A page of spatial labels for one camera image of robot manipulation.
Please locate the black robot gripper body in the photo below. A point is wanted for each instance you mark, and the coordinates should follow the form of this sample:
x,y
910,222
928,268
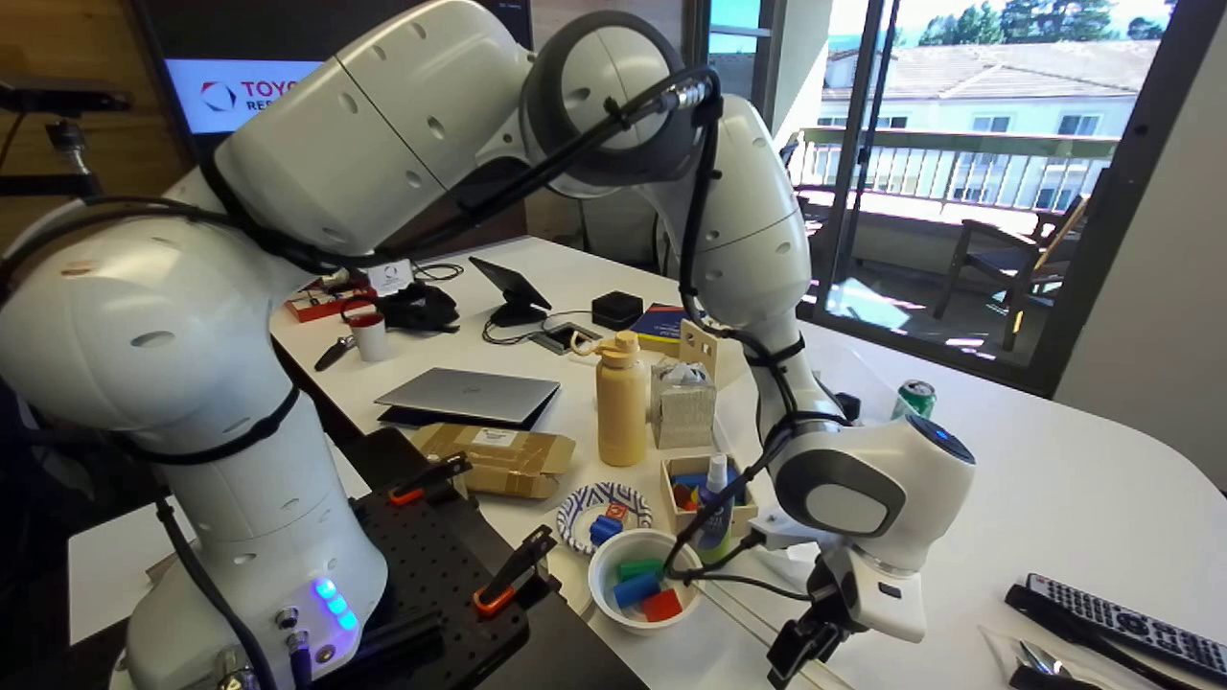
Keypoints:
x,y
837,596

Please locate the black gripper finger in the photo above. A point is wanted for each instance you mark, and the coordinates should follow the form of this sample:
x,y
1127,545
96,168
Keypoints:
x,y
815,651
785,663

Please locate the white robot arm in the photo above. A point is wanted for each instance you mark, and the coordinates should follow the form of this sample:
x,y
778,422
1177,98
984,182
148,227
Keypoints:
x,y
138,329

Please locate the blue block in wooden box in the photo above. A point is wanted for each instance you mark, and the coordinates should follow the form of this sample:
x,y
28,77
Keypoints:
x,y
690,488

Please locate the small open wooden box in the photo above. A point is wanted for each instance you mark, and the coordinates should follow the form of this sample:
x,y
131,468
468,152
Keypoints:
x,y
673,480

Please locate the black square box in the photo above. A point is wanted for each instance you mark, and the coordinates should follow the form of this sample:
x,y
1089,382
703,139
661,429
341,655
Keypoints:
x,y
618,310

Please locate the red flat box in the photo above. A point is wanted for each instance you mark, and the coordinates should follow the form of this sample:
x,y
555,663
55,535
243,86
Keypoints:
x,y
327,304

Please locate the red block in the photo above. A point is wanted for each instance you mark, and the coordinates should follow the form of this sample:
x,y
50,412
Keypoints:
x,y
661,605

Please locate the blue glue bottle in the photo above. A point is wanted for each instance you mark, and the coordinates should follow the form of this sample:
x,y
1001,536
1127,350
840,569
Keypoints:
x,y
717,509

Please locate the blue block in bowl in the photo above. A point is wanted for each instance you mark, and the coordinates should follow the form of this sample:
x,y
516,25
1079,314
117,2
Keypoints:
x,y
638,591

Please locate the green block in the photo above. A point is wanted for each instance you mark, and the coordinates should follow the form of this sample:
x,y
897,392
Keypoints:
x,y
638,569

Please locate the white bowl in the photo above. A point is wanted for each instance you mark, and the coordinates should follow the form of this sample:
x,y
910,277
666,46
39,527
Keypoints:
x,y
606,599

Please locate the blue block on plate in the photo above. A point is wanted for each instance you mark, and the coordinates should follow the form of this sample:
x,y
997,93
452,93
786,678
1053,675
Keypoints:
x,y
606,529

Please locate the small orange block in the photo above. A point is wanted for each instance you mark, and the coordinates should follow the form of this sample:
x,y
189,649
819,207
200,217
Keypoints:
x,y
618,509

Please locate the blue patterned plate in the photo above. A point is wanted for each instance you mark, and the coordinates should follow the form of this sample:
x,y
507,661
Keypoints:
x,y
578,521

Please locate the wooden shape sorter cube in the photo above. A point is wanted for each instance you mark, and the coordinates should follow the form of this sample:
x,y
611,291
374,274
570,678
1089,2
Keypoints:
x,y
694,345

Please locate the black orange clamp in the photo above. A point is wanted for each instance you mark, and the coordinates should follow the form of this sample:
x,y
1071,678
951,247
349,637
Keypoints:
x,y
428,480
510,575

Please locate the tan water bottle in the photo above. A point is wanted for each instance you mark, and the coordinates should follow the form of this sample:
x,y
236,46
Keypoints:
x,y
621,402

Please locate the blue yellow red book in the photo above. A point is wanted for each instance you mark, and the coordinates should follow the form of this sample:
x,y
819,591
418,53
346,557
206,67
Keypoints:
x,y
655,318

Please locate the brown cardboard package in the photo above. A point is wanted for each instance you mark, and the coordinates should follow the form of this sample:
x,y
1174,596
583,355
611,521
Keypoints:
x,y
503,460

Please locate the black perforated mounting board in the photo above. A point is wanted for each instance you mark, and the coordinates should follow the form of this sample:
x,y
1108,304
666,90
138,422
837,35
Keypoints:
x,y
433,575

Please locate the patio chair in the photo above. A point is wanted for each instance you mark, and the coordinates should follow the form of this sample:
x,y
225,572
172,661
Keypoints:
x,y
992,251

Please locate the silver laptop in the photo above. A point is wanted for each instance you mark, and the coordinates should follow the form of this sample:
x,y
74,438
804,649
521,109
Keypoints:
x,y
465,394

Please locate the balcony railing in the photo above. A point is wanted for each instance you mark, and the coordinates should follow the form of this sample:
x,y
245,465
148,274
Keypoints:
x,y
960,175

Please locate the black tablet on stand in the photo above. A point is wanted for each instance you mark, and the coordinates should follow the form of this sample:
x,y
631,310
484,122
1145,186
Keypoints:
x,y
503,282

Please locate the black pouch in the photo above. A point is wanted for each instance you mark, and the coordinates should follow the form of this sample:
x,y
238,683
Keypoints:
x,y
418,309

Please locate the white cup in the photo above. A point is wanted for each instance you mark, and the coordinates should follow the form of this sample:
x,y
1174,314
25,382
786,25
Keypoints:
x,y
370,337

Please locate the black marker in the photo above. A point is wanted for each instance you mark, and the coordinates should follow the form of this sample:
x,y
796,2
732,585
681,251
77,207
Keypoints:
x,y
335,355

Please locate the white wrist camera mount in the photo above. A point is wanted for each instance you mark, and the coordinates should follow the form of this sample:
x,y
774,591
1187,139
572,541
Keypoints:
x,y
891,599

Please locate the wall display screen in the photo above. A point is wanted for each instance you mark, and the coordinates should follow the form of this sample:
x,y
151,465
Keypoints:
x,y
243,98

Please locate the black camera stand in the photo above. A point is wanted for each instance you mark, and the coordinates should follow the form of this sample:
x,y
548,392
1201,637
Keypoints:
x,y
50,98

